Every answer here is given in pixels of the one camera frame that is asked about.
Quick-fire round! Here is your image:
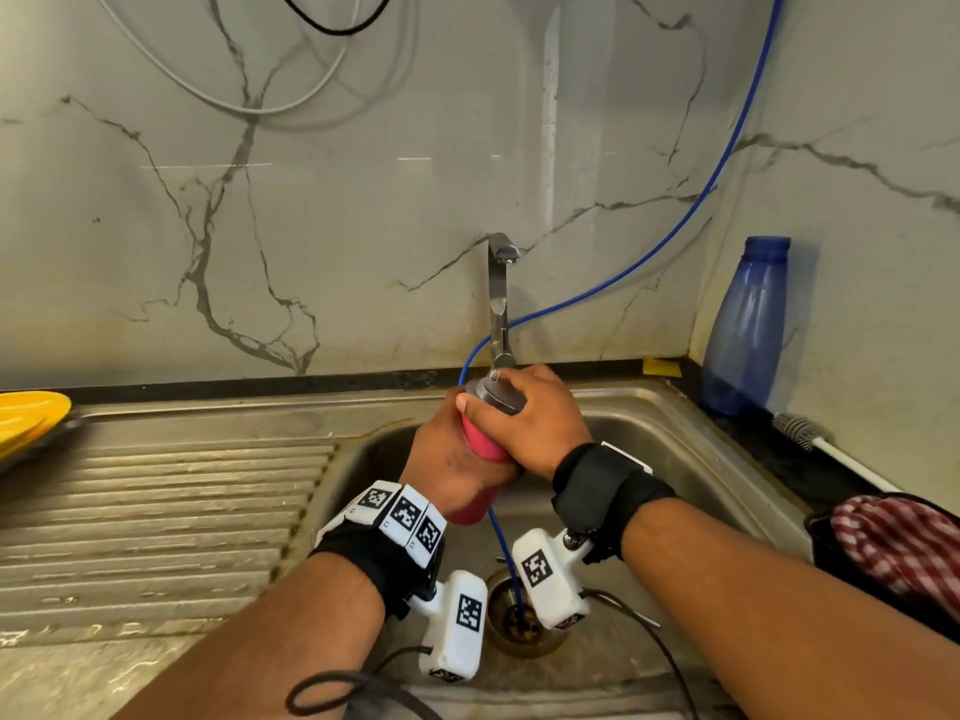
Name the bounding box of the person's right hand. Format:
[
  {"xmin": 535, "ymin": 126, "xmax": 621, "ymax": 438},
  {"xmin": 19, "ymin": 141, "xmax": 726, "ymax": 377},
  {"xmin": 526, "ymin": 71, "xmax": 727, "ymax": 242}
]
[{"xmin": 455, "ymin": 364, "xmax": 595, "ymax": 481}]

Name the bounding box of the person's left hand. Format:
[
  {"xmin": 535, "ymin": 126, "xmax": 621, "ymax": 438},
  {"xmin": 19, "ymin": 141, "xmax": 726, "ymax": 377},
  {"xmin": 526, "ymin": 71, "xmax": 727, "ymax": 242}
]
[{"xmin": 401, "ymin": 388, "xmax": 524, "ymax": 520}]

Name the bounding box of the pink bottle with grey lid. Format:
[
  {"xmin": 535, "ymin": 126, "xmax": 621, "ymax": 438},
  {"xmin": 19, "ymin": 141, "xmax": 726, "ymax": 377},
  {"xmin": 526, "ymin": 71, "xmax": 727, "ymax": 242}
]
[{"xmin": 447, "ymin": 369, "xmax": 528, "ymax": 527}]

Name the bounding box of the person's right forearm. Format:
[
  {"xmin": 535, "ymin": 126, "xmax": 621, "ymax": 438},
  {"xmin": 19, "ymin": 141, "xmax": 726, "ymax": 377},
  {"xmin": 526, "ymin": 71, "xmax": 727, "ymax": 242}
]
[{"xmin": 621, "ymin": 496, "xmax": 960, "ymax": 720}]

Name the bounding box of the person's left forearm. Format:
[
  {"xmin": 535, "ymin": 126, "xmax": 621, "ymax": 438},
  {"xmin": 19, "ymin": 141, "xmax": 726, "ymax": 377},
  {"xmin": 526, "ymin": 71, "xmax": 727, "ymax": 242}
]
[{"xmin": 112, "ymin": 550, "xmax": 387, "ymax": 720}]

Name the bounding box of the steel tap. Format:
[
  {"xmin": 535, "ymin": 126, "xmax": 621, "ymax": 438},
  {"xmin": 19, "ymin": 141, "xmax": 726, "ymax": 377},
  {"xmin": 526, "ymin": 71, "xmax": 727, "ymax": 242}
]
[{"xmin": 486, "ymin": 232, "xmax": 523, "ymax": 373}]

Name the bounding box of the sink drain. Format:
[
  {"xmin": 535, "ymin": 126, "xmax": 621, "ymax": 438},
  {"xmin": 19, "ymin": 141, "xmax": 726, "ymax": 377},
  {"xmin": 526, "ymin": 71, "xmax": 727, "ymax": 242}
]
[{"xmin": 483, "ymin": 568, "xmax": 573, "ymax": 658}]

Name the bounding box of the blue plastic bottle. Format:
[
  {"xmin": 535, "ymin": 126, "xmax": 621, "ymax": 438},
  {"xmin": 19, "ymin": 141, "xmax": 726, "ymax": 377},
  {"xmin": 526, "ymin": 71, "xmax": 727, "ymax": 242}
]
[{"xmin": 700, "ymin": 235, "xmax": 793, "ymax": 419}]

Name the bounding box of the steel sink with drainboard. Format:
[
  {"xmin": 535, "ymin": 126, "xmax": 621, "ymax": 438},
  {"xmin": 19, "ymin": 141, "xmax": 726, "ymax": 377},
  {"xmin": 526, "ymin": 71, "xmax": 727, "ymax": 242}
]
[{"xmin": 0, "ymin": 376, "xmax": 820, "ymax": 720}]

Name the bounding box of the white bottle brush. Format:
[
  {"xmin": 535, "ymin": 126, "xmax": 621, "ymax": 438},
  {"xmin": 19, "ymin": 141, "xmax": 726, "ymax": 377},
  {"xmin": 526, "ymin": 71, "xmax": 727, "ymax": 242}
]
[{"xmin": 772, "ymin": 412, "xmax": 903, "ymax": 495}]

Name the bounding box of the black container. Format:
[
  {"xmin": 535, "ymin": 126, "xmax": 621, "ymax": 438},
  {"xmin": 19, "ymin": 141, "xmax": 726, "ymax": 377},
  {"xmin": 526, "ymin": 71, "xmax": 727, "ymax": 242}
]
[{"xmin": 804, "ymin": 492, "xmax": 960, "ymax": 647}]

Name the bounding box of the yellow plate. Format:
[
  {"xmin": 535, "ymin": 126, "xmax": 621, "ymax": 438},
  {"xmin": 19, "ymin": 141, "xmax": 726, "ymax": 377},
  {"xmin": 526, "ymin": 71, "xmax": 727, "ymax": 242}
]
[{"xmin": 0, "ymin": 391, "xmax": 74, "ymax": 460}]

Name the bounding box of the red checked cloth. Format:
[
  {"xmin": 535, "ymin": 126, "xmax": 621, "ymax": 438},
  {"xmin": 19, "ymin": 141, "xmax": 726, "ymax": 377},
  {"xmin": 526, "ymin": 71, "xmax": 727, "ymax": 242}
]
[{"xmin": 830, "ymin": 494, "xmax": 960, "ymax": 620}]

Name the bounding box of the black wrist strap with markers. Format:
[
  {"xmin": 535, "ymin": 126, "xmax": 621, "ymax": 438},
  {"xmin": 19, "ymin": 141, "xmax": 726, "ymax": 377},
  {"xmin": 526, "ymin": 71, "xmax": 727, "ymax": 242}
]
[{"xmin": 310, "ymin": 479, "xmax": 449, "ymax": 620}]

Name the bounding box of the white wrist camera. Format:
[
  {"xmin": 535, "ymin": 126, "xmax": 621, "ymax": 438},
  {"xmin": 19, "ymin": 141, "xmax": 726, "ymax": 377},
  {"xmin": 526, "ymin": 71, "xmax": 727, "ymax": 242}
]
[
  {"xmin": 510, "ymin": 526, "xmax": 595, "ymax": 631},
  {"xmin": 408, "ymin": 569, "xmax": 489, "ymax": 682}
]

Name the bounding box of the black camera cable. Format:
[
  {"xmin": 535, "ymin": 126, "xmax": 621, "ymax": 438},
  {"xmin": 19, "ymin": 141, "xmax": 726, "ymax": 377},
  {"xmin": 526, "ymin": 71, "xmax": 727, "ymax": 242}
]
[
  {"xmin": 285, "ymin": 644, "xmax": 451, "ymax": 720},
  {"xmin": 580, "ymin": 588, "xmax": 703, "ymax": 720}
]

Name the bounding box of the white cable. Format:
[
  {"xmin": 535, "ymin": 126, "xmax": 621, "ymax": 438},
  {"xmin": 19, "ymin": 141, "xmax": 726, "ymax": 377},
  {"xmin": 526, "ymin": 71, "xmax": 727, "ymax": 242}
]
[{"xmin": 93, "ymin": 0, "xmax": 366, "ymax": 118}]

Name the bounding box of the blue hose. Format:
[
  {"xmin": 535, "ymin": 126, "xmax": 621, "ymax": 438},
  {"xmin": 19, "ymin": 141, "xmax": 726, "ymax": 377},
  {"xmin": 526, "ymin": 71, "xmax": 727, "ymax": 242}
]
[{"xmin": 457, "ymin": 0, "xmax": 787, "ymax": 628}]

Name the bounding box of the black wall cable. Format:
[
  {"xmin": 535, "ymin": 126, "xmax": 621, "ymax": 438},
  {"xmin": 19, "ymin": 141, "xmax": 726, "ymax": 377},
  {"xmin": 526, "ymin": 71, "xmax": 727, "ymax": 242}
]
[{"xmin": 277, "ymin": 0, "xmax": 397, "ymax": 37}]

